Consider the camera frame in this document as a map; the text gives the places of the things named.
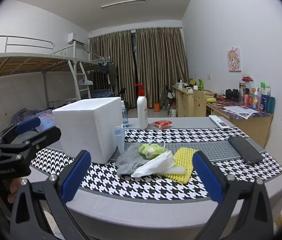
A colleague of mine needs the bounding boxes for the pink cartoon wall poster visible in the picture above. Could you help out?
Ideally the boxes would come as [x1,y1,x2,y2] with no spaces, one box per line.
[227,47,241,72]

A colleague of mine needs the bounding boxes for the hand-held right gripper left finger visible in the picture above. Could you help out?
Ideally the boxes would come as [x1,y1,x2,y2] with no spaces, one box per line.
[10,150,91,240]

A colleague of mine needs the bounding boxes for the black phone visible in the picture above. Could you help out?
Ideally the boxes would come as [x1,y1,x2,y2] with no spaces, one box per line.
[228,136,264,166]

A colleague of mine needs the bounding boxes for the blue checked bedding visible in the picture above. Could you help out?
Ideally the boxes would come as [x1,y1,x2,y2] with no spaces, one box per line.
[90,90,115,99]

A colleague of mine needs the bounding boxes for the person's left hand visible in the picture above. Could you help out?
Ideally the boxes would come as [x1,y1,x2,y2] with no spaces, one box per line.
[6,178,22,203]

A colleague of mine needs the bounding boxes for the blue orange quilt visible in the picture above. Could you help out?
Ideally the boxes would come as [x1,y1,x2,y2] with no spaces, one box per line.
[11,108,57,133]

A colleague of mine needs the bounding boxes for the black headphones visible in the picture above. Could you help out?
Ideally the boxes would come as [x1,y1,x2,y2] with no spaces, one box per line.
[225,89,240,102]

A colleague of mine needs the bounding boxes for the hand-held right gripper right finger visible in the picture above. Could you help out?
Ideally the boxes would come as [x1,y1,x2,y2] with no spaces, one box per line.
[192,150,275,240]

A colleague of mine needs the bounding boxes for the houndstooth table runner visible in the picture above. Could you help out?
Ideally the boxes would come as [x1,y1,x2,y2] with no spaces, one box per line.
[30,127,282,202]

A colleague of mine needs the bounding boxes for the clear blue spray bottle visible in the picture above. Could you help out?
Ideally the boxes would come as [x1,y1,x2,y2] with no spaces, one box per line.
[121,100,129,127]

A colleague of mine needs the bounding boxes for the red snack packet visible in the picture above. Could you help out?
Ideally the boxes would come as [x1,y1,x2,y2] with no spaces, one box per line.
[152,120,173,129]

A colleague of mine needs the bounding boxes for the ceiling tube light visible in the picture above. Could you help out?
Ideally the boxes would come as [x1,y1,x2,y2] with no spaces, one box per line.
[101,0,146,8]

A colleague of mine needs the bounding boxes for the dark hanging clothes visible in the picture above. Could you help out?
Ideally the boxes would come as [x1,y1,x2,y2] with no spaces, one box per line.
[97,61,118,85]

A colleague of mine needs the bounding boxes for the printed paper sheets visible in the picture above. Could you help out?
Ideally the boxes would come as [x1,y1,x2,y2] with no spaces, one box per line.
[223,106,256,119]

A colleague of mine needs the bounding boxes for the wooden smiley chair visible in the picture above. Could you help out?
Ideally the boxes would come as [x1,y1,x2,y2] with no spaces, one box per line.
[193,89,206,117]

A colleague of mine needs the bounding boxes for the brown striped curtain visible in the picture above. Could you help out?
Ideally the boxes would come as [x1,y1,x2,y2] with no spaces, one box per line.
[135,27,189,109]
[88,30,136,109]

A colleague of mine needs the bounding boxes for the stack of white tissues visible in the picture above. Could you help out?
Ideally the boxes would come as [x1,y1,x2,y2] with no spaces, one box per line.
[131,151,176,178]

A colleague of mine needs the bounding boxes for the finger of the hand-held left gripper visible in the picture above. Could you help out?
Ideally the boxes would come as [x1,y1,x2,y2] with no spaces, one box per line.
[0,127,62,167]
[0,117,42,147]

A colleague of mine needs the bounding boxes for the grey knit cloth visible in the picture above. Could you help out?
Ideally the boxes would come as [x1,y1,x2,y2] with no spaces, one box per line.
[117,142,154,177]

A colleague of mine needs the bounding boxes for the white remote control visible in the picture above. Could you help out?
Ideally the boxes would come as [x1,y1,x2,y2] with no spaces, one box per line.
[208,115,230,130]

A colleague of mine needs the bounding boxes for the yellow foam net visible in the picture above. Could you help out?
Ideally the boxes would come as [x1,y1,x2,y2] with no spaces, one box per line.
[161,147,199,185]

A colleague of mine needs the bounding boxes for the cluttered wooden desk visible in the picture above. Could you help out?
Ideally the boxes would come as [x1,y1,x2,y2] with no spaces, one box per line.
[172,85,215,117]

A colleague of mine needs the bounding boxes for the white metal bunk bed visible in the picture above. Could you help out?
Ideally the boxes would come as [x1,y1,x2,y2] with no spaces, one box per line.
[81,51,116,100]
[0,35,91,130]

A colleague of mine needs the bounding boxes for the group of toiletry bottles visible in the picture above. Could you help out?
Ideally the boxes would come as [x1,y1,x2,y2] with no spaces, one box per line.
[238,76,276,114]

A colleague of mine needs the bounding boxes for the white air conditioner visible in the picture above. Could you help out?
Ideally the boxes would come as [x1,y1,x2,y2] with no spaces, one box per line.
[67,32,85,46]

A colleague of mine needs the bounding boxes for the wooden desk with patterned mat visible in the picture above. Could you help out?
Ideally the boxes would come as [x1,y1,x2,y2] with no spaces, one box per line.
[206,97,274,148]

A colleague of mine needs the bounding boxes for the white lotion pump bottle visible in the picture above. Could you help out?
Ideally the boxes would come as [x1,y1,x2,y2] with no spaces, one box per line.
[134,83,148,130]

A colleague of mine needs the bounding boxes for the black folding chair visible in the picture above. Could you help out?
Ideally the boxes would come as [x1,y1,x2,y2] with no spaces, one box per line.
[161,85,176,110]
[118,87,127,103]

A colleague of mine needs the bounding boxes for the green foam net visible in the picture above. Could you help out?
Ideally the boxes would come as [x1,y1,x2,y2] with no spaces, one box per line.
[138,143,165,160]

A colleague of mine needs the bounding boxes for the patterned desk mat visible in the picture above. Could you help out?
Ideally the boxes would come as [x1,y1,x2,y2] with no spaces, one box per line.
[207,97,272,119]

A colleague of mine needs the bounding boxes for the white foam box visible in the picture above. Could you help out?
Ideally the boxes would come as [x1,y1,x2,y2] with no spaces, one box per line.
[52,97,125,164]

